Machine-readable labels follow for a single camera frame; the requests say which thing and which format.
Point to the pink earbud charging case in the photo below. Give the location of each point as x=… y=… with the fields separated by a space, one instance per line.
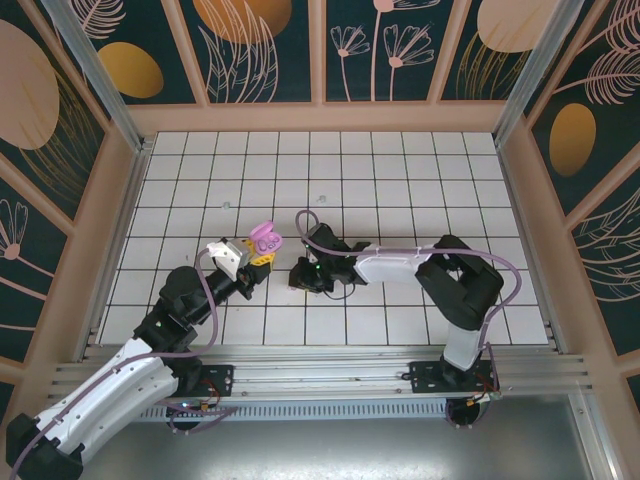
x=265 y=235

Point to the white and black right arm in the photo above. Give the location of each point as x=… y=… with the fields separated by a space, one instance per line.
x=390 y=265

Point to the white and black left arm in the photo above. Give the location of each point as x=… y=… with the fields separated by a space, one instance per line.
x=110 y=385

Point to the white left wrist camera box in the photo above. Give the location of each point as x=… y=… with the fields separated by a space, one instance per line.
x=227 y=255

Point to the aluminium side rail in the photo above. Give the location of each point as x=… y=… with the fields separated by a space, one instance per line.
x=114 y=250
x=531 y=250

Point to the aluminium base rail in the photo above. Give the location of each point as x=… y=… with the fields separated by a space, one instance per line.
x=325 y=375

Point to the dark floral wall panel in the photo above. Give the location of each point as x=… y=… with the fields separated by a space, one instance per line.
x=25 y=260
x=490 y=55
x=40 y=100
x=250 y=50
x=165 y=50
x=380 y=50
x=590 y=100
x=610 y=270

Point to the aluminium corner post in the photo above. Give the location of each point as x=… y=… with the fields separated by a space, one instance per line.
x=529 y=75
x=106 y=75

